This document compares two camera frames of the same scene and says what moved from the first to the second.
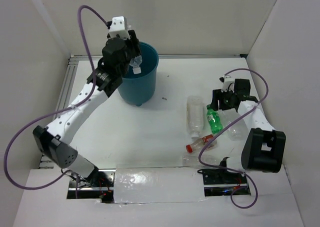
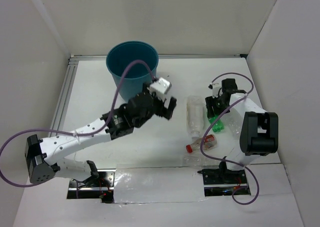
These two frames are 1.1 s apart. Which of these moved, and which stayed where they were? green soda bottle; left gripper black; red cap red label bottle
Moved: left gripper black
Stayed: red cap red label bottle; green soda bottle
